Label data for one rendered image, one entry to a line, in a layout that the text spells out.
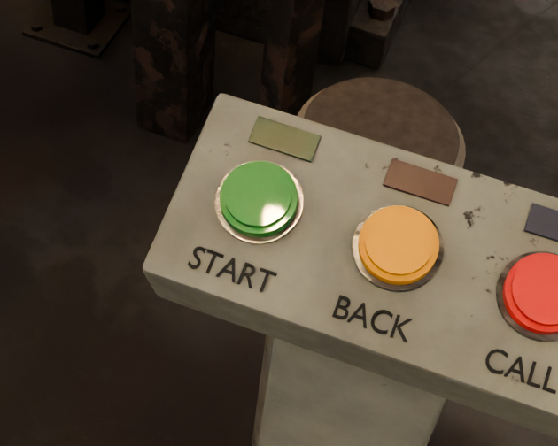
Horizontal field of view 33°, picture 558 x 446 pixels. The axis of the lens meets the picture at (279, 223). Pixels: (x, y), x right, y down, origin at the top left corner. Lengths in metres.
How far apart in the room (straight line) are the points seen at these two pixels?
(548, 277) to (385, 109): 0.23
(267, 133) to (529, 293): 0.16
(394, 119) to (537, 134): 0.82
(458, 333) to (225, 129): 0.16
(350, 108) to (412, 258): 0.22
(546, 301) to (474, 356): 0.04
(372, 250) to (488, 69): 1.10
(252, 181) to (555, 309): 0.16
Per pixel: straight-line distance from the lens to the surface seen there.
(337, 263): 0.47
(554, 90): 1.55
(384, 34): 1.45
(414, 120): 0.66
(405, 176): 0.49
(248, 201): 0.47
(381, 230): 0.47
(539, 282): 0.47
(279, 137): 0.50
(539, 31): 1.65
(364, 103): 0.66
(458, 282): 0.47
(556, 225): 0.49
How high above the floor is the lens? 0.97
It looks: 51 degrees down
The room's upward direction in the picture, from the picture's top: 7 degrees clockwise
